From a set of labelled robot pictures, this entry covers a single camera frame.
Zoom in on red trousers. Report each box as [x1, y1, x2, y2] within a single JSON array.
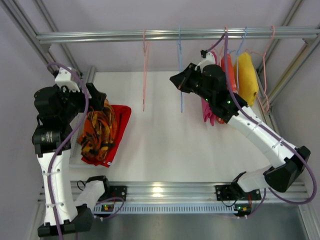
[[81, 105, 132, 168]]

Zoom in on orange black patterned trousers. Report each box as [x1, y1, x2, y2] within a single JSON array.
[[77, 99, 118, 164]]

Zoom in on blue hanger with patterned trousers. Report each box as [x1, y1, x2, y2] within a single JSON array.
[[176, 25, 184, 113]]

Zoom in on pink hanger with red trousers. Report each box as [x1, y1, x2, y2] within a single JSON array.
[[142, 29, 150, 112]]

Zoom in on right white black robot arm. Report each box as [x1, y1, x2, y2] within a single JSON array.
[[169, 63, 311, 199]]

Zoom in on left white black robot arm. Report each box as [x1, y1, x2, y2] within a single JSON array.
[[32, 83, 110, 239]]

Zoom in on orange white tie-dye trousers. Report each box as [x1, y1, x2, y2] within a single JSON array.
[[216, 53, 237, 124]]

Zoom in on magenta trousers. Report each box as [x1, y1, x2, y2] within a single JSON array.
[[201, 51, 217, 126]]

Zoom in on blue hanger with yellow trousers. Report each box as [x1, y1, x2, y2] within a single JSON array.
[[228, 26, 248, 93]]

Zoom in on yellow trousers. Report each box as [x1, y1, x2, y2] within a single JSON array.
[[233, 52, 259, 106]]

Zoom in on empty pink hanger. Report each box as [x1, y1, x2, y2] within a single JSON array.
[[245, 25, 276, 114]]

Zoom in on white plastic perforated basket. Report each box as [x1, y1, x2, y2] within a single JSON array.
[[69, 123, 105, 169]]

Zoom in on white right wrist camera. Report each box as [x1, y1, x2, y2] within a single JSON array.
[[195, 50, 218, 71]]

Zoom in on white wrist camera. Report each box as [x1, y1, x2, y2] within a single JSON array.
[[54, 67, 80, 93], [195, 50, 218, 71]]

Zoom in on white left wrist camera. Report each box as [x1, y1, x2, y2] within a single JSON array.
[[54, 67, 80, 93]]

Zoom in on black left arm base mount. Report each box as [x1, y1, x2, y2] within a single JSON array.
[[107, 185, 128, 201]]

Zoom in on grey slotted cable duct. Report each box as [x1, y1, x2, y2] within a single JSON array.
[[93, 203, 248, 215]]

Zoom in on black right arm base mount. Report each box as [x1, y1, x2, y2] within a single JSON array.
[[214, 184, 242, 202]]

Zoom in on aluminium hanging rail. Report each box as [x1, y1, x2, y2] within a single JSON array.
[[36, 26, 320, 44]]

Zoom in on aluminium frame post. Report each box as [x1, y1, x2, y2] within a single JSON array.
[[0, 0, 85, 103]]

